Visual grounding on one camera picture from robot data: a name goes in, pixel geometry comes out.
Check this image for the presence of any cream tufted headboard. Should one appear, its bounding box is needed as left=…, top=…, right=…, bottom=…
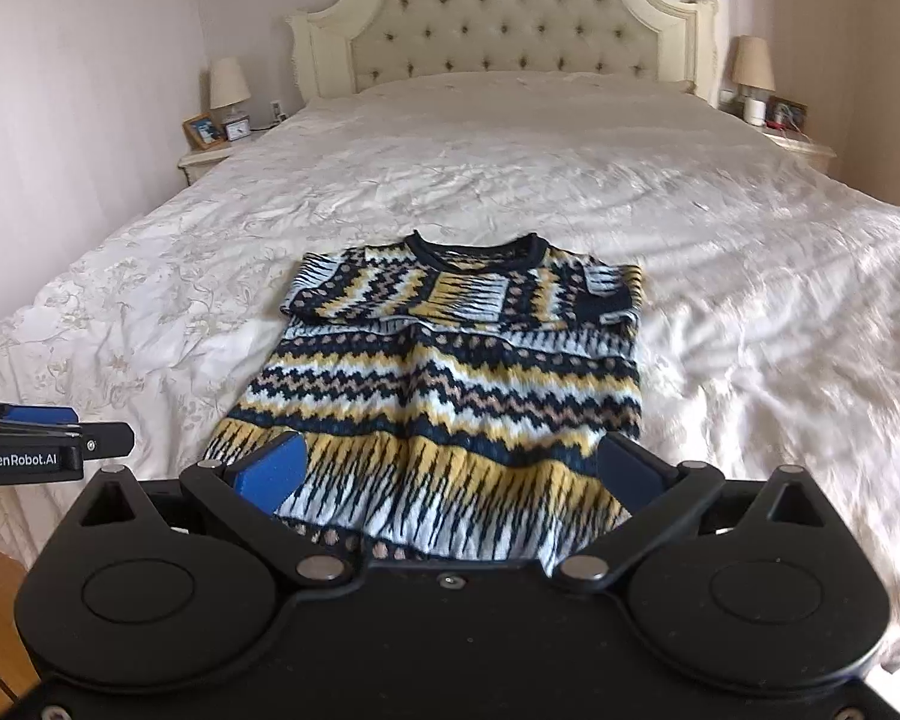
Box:
left=285, top=0, right=719, bottom=108

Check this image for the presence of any bed with white bedspread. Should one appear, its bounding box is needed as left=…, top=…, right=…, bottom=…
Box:
left=0, top=71, right=900, bottom=680

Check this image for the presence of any dark picture frame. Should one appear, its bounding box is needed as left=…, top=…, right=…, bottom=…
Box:
left=765, top=96, right=809, bottom=133

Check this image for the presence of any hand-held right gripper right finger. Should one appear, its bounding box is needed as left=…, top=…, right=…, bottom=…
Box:
left=552, top=433, right=832, bottom=592

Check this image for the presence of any navy yellow patterned knit sweater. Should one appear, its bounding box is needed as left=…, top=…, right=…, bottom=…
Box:
left=201, top=232, right=644, bottom=575

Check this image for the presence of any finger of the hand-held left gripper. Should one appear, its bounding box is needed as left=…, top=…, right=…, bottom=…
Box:
left=0, top=400, right=136, bottom=460

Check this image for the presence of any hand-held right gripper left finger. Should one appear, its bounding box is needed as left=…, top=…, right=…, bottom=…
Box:
left=81, top=431, right=353, bottom=587

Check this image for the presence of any wooden picture frame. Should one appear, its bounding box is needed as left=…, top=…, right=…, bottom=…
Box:
left=181, top=113, right=227, bottom=152

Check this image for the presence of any cream table lamp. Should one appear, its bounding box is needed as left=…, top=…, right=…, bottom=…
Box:
left=730, top=35, right=778, bottom=103
left=208, top=56, right=253, bottom=125

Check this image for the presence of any cream nightstand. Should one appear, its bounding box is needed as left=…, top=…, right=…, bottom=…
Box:
left=720, top=116, right=838, bottom=174
left=178, top=124, right=287, bottom=188

